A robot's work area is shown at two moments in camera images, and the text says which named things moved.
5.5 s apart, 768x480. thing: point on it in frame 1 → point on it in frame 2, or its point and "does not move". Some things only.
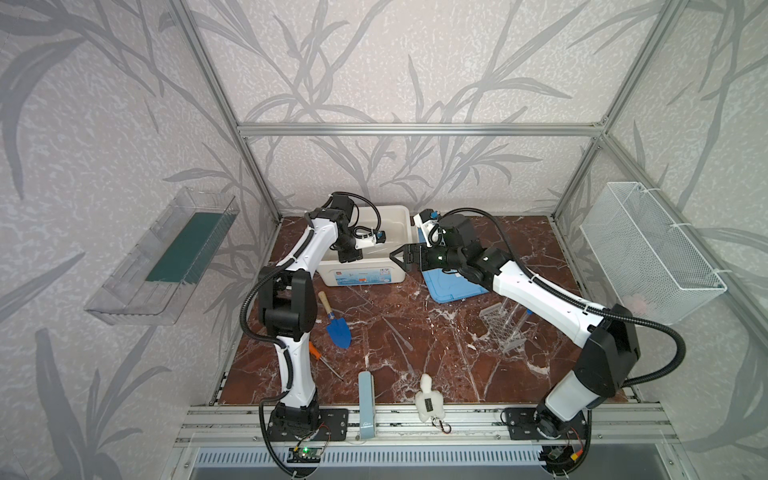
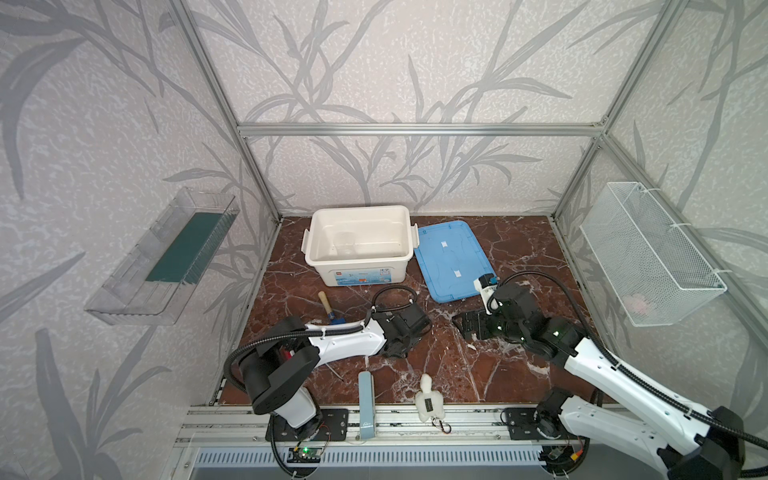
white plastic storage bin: [377, 267] does not move
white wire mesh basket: [657, 272] does not move
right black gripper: [422, 257] → [478, 324]
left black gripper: [346, 252] → [411, 327]
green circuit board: [304, 455] does not move
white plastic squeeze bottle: [429, 403] does not move
